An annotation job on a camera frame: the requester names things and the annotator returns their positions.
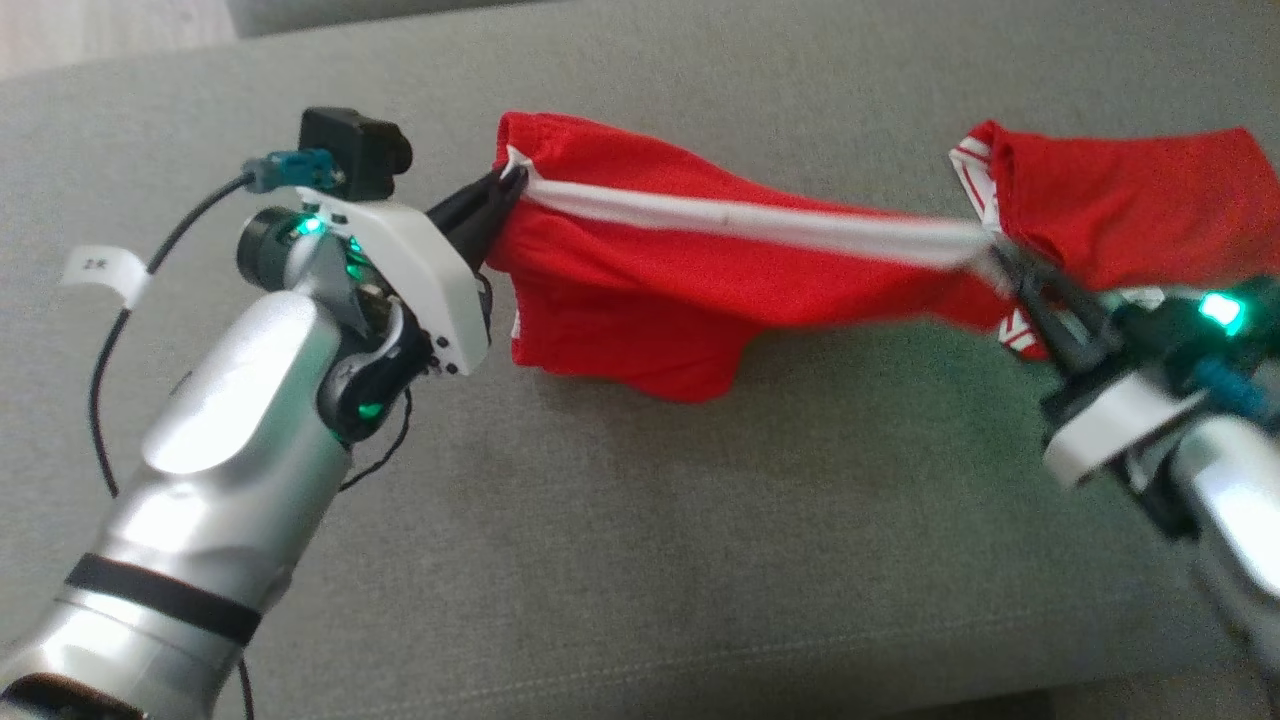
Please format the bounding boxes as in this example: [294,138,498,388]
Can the grey sofa seat cushion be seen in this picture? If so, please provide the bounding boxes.
[0,0,1280,720]

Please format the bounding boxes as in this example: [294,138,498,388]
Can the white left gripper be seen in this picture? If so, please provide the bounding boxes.
[298,167,528,378]

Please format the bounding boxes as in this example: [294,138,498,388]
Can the grey sofa back cushion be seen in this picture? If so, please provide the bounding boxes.
[225,0,571,38]

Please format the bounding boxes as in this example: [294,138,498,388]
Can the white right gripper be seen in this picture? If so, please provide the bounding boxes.
[985,242,1216,491]

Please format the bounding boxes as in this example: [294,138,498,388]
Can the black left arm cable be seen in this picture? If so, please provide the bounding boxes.
[89,172,257,499]

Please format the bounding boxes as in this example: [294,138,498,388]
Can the white cable label tag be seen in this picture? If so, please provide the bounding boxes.
[61,244,151,308]

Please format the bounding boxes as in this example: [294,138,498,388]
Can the teal right cable connector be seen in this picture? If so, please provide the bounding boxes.
[1193,358,1268,418]

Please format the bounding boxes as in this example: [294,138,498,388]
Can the red shorts with white stripe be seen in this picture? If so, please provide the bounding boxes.
[484,110,1051,404]

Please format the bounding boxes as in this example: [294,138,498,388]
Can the red basketball jersey white trim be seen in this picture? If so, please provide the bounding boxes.
[948,120,1280,361]

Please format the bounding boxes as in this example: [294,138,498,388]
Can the teal cable connector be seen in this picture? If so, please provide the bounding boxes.
[242,149,337,195]
[1193,358,1268,418]

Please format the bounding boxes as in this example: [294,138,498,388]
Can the teal left cable connector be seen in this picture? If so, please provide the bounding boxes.
[242,149,337,195]

